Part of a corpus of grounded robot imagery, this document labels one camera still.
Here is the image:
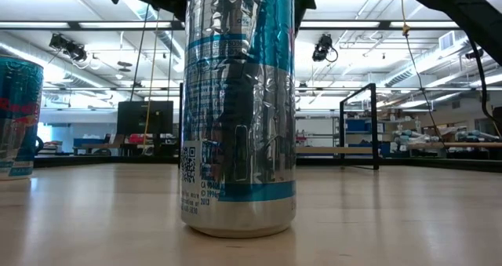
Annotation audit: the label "silver blue Red Bull can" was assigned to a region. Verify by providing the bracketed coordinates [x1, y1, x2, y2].
[179, 0, 298, 239]

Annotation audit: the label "teal Red Bull can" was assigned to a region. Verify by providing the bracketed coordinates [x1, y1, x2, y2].
[0, 55, 45, 182]

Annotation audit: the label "black linear ceiling light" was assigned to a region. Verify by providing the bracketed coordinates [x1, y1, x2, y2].
[0, 19, 460, 31]

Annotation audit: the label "black ceiling-mounted device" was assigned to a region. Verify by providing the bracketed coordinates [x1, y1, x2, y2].
[49, 33, 88, 63]

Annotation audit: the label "blue storage bin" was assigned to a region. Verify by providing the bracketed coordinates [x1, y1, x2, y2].
[345, 118, 373, 133]

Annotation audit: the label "wooden top workbench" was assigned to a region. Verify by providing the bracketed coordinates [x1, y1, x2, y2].
[407, 141, 502, 159]

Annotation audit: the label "black overhead camera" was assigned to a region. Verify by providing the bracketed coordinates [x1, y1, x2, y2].
[311, 33, 339, 63]

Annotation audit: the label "black hanging cable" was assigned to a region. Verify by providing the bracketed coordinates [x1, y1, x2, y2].
[130, 5, 152, 100]

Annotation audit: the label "yellow black hanging cord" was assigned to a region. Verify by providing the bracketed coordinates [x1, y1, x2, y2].
[398, 0, 446, 144]

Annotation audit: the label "black metal table frame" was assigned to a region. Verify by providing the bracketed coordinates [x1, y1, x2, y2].
[33, 154, 502, 173]

